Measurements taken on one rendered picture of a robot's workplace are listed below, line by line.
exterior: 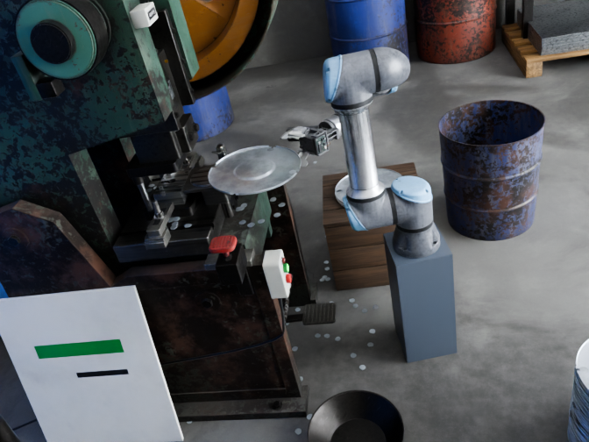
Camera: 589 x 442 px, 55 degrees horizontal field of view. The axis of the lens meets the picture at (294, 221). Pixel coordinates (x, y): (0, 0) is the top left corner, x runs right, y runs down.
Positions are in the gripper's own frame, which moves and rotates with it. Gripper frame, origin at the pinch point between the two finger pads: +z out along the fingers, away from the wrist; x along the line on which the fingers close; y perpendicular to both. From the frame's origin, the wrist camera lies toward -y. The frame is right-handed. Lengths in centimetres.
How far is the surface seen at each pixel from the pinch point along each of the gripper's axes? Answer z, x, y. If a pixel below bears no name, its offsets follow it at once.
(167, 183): 31.9, 0.4, -20.5
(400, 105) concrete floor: -184, 68, -87
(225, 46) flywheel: -6.2, -30.9, -25.8
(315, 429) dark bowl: 37, 74, 33
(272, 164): 9.0, -1.3, 4.3
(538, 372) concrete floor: -26, 76, 77
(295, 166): 5.5, -0.5, 10.9
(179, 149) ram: 30.4, -13.0, -10.2
